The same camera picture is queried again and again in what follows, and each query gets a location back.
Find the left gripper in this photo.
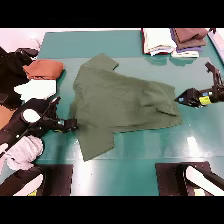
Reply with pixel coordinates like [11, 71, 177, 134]
[58, 117, 80, 134]

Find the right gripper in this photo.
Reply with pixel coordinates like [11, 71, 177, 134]
[180, 87, 203, 109]

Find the green T-shirt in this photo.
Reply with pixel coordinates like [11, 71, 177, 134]
[69, 53, 184, 163]

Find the white garment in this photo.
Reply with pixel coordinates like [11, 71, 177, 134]
[13, 78, 58, 104]
[142, 27, 176, 56]
[170, 49, 201, 59]

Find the grey garment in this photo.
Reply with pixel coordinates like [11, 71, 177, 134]
[0, 134, 45, 175]

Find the purple garment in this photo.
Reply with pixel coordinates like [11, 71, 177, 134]
[169, 27, 205, 53]

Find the brown garment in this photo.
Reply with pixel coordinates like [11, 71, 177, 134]
[173, 27, 210, 51]
[0, 104, 17, 132]

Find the orange garment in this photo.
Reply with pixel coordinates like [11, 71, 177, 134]
[22, 59, 65, 81]

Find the black garment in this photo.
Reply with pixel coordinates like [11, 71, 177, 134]
[0, 46, 40, 111]

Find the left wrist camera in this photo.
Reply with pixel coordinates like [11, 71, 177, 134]
[46, 96, 63, 116]

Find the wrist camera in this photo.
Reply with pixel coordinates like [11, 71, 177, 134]
[46, 96, 63, 116]
[204, 61, 223, 88]

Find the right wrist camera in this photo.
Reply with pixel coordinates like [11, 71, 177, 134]
[204, 61, 223, 88]

